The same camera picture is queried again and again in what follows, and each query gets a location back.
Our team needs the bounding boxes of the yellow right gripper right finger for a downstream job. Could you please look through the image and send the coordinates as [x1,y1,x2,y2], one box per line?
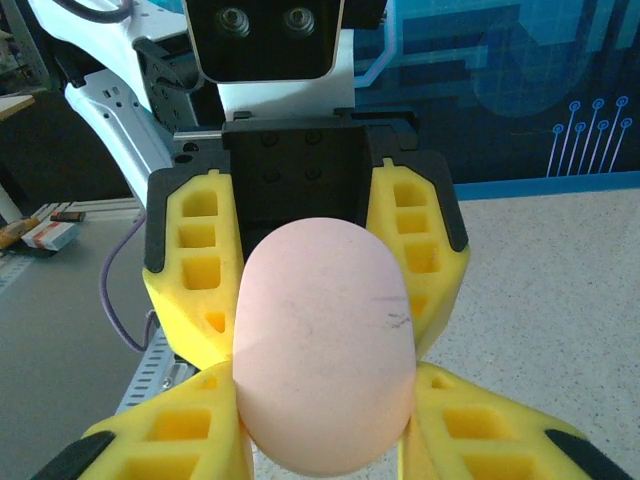
[397,360,636,480]

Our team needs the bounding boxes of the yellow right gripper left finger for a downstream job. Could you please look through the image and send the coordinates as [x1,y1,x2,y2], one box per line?
[37,360,256,480]

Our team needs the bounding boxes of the pink earbud charging case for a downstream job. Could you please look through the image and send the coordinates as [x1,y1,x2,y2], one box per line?
[231,216,420,477]

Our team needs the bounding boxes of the white red cardboard box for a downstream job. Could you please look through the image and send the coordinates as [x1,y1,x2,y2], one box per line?
[20,219,80,252]

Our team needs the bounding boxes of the yellow black hand tool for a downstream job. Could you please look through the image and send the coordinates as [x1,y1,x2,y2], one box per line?
[0,215,40,250]

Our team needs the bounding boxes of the light wooden board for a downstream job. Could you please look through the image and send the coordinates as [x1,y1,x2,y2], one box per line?
[0,93,37,122]

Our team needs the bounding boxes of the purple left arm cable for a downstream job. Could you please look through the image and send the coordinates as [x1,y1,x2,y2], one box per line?
[64,0,157,352]

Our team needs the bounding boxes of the grey slotted cable duct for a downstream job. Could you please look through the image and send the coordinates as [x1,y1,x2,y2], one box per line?
[117,327,174,419]

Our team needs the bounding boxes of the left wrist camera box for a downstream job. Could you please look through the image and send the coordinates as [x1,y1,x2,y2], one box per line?
[182,0,357,124]

